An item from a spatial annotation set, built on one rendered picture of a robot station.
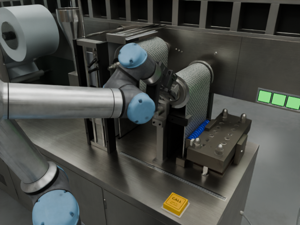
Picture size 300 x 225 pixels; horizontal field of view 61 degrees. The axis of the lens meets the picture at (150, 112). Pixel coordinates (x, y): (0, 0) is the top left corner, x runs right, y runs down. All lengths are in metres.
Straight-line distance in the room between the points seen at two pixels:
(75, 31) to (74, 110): 0.96
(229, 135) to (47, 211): 0.81
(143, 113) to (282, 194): 2.09
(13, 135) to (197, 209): 0.68
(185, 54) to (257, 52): 0.35
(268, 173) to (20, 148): 2.36
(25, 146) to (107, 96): 0.28
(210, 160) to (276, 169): 1.80
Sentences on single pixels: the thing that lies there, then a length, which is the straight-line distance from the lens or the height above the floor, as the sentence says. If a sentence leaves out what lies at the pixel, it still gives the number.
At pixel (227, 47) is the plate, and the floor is 1.38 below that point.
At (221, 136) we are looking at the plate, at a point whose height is 1.03.
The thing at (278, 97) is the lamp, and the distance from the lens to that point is 1.26.
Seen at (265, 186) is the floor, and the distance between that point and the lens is 2.60.
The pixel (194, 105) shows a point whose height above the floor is 1.17.
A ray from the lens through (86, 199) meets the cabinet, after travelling 1.41.
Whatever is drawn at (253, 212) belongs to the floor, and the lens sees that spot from 2.34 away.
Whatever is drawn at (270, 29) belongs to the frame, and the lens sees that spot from 1.21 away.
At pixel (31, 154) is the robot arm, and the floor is 1.24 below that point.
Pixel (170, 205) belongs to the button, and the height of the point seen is 0.92.
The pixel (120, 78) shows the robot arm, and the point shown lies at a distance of 0.74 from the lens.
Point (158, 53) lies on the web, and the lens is 1.24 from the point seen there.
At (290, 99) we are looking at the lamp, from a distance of 1.26.
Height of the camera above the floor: 1.66
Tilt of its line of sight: 28 degrees down
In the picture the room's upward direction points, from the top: straight up
